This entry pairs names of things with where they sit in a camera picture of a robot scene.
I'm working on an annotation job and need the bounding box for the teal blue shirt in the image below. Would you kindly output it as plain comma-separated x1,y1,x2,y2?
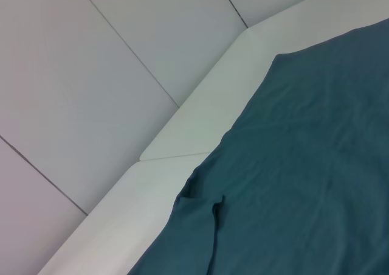
127,18,389,275

